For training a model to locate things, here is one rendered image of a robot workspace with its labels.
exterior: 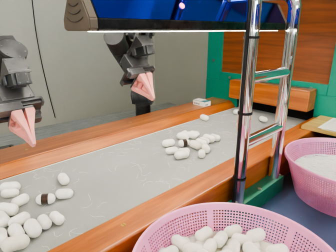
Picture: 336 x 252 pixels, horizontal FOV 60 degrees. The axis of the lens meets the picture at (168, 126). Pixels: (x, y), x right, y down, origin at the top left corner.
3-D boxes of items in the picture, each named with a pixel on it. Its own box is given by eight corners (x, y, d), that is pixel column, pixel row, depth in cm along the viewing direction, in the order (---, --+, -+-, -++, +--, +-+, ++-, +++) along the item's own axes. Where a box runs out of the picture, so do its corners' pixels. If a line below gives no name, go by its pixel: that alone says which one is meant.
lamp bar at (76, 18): (63, 30, 46) (58, -20, 44) (261, 30, 87) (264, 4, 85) (88, 31, 41) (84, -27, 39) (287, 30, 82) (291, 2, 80)
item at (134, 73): (164, 90, 84) (148, 67, 86) (145, 94, 79) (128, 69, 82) (154, 105, 88) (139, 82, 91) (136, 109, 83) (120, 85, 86)
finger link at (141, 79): (170, 89, 85) (154, 66, 88) (152, 93, 80) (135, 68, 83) (160, 104, 90) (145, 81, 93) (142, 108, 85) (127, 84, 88)
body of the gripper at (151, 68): (157, 69, 88) (144, 52, 90) (129, 72, 81) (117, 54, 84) (148, 84, 92) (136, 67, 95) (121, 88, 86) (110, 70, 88)
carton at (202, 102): (192, 104, 113) (192, 99, 113) (198, 102, 116) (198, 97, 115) (204, 107, 109) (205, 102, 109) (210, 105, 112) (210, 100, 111)
